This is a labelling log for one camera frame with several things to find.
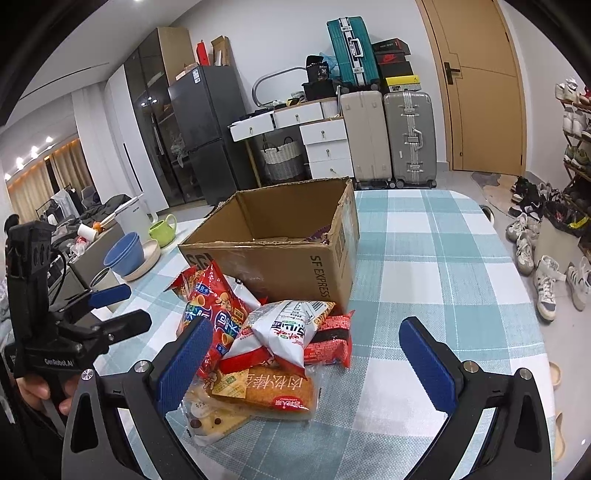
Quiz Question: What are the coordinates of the silver suitcase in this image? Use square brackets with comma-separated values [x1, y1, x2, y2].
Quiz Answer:
[383, 91, 438, 189]

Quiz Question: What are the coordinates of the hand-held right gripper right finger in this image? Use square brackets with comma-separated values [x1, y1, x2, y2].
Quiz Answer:
[398, 316, 555, 480]

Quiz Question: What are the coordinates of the white noodle packet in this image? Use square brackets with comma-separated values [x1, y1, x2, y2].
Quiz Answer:
[219, 300, 337, 377]

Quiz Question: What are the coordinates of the clear cookie packet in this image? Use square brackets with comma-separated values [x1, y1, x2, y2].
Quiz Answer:
[180, 383, 252, 448]

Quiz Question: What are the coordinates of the beige suitcase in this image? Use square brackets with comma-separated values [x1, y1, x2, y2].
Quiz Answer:
[339, 90, 394, 189]

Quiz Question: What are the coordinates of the open small cardboard box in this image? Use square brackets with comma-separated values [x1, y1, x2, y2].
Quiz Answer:
[211, 35, 232, 68]

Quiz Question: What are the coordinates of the black box white label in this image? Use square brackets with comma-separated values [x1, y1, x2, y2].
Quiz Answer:
[306, 54, 334, 85]

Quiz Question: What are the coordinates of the grey cup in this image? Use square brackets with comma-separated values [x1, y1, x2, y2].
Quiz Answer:
[90, 267, 123, 315]

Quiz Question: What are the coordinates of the large red snack bag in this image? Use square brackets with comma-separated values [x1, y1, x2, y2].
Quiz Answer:
[182, 261, 264, 379]

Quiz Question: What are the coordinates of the white desk with drawers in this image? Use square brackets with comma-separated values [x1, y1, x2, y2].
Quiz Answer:
[229, 102, 354, 185]

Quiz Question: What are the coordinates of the round door mat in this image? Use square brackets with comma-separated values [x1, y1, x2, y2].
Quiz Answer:
[471, 171, 550, 222]

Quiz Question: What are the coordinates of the plain black shoe box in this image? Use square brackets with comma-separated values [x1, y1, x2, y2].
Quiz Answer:
[378, 60, 414, 79]

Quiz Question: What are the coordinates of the pile of shoes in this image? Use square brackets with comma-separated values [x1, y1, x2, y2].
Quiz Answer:
[505, 175, 591, 321]

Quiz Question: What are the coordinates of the grey curved tube frame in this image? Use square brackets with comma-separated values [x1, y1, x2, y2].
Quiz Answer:
[252, 67, 310, 109]

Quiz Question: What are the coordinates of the red dark biscuit packet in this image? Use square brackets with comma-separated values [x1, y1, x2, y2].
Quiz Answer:
[302, 310, 355, 368]

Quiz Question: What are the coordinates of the blue bowl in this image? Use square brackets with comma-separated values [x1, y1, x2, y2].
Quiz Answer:
[104, 232, 141, 278]

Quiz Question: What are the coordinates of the green mug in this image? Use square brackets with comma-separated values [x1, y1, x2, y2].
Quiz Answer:
[148, 213, 178, 247]

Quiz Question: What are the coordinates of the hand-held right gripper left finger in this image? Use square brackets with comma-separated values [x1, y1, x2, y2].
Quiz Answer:
[62, 316, 215, 480]

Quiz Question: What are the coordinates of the wooden door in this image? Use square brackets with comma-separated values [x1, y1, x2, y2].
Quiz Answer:
[416, 0, 527, 177]

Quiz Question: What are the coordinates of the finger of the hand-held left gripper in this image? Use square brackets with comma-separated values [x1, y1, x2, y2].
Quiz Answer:
[60, 283, 133, 320]
[69, 310, 153, 354]

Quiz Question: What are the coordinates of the shoe rack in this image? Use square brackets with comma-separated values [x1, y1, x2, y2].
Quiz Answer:
[556, 78, 591, 259]

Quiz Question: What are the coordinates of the orange bread packet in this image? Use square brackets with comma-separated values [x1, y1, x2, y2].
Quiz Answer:
[210, 364, 320, 422]

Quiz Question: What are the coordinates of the white electric kettle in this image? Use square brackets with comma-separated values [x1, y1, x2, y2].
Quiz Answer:
[108, 196, 153, 241]

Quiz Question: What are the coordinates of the person's left hand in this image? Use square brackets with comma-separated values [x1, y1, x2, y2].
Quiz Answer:
[15, 375, 75, 417]

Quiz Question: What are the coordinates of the teal suitcase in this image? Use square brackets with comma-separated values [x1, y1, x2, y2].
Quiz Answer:
[326, 17, 382, 90]

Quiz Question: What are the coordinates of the dark grey refrigerator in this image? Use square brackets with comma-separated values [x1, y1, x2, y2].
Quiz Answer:
[167, 65, 257, 206]

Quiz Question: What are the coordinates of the dark jacket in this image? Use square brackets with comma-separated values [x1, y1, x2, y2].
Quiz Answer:
[83, 194, 134, 228]

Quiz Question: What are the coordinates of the woven laundry basket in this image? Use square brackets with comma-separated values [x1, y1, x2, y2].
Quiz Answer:
[261, 137, 306, 182]

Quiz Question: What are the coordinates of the brown cardboard box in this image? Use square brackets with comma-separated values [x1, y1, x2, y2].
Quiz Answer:
[178, 178, 361, 315]

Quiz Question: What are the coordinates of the dark glass cabinet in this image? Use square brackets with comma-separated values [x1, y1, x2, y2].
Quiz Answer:
[124, 28, 199, 210]

